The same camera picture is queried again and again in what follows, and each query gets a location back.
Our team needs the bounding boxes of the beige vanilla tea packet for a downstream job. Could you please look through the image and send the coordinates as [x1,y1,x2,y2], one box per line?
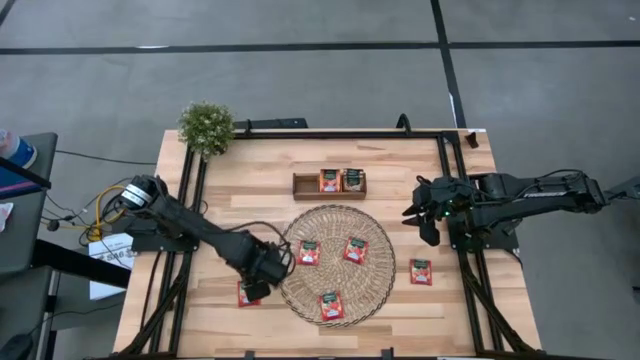
[341,167,367,193]

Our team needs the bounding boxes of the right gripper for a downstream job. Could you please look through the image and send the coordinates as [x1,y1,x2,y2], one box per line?
[401,174,460,229]

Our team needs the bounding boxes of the tangled black cables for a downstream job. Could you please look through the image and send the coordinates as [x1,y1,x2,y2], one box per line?
[42,174,166,246]

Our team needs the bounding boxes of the white printed paper sheet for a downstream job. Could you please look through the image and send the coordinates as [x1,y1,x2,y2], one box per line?
[87,232,136,302]

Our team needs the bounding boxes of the office desk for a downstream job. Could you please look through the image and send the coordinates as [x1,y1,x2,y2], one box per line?
[0,131,60,360]

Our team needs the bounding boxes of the red strawberry tea packet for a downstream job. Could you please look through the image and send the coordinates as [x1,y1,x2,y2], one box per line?
[318,291,347,323]
[342,236,370,266]
[296,240,322,267]
[409,258,434,287]
[236,280,262,308]

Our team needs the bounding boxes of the round woven straw placemat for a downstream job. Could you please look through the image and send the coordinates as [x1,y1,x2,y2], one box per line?
[278,204,397,329]

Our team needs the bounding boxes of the black computer mouse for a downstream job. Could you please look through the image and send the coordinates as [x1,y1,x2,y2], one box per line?
[0,332,35,360]

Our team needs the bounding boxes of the yellow cable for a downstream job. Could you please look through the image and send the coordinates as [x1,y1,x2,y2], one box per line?
[74,183,132,241]

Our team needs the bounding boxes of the thin black frame bar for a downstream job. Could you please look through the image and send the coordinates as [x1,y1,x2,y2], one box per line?
[0,157,53,191]

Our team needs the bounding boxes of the black upright frame post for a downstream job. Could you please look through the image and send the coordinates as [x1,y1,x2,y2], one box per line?
[30,238,132,290]

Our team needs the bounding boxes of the wooden three-compartment organizer box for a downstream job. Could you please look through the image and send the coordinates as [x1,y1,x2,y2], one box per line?
[292,169,369,202]

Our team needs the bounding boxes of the long black floor cable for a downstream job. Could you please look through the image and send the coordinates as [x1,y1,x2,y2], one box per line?
[54,148,160,166]

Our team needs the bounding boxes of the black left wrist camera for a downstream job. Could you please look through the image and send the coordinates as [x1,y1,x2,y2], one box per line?
[243,278,272,303]

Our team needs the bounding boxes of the green plant in black pot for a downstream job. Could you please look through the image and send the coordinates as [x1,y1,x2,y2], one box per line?
[177,99,237,160]

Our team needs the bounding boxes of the orange peach tea packet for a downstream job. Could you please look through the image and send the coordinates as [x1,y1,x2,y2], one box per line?
[318,168,343,194]

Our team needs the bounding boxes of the blue flat item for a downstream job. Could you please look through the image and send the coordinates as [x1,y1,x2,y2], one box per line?
[0,166,42,200]

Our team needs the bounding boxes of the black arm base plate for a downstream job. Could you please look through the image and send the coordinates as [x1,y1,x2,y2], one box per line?
[446,209,521,252]
[124,212,202,254]

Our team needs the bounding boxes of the white bucket blue label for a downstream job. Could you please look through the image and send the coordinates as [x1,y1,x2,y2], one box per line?
[0,127,39,170]

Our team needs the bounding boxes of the black power strip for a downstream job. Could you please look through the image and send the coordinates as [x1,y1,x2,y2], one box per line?
[233,117,309,131]

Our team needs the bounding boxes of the black aluminium table frame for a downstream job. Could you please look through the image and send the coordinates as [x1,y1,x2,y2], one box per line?
[117,127,544,360]

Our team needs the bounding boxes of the grey metal stand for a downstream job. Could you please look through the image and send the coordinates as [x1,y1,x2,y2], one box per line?
[592,173,640,217]

